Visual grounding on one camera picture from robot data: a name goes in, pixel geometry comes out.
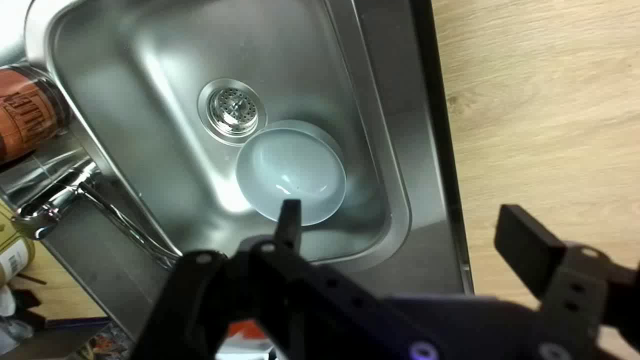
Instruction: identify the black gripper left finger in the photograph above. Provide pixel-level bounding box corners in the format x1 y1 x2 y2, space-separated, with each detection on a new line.
274 199 311 271

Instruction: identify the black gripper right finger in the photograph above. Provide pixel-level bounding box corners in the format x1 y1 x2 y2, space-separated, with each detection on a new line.
493 202 611 320

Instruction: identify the brown mug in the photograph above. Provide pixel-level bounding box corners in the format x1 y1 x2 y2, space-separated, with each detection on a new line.
0 63 73 166

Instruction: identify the stainless steel sink basin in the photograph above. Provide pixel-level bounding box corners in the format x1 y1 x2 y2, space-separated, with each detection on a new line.
24 0 415 271

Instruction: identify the chrome sink faucet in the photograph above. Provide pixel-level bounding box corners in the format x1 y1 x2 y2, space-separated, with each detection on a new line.
11 159 185 266

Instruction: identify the pale blue bowl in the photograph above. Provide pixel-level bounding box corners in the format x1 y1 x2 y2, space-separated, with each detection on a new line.
234 119 350 228

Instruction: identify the round metal drain strainer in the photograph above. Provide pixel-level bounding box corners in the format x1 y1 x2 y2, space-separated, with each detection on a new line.
197 76 268 146

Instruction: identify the stainless steel counter unit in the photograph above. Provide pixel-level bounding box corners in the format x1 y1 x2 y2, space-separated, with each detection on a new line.
0 0 476 344

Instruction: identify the yellow labelled bottle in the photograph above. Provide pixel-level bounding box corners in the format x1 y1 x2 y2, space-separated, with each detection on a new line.
0 199 37 284

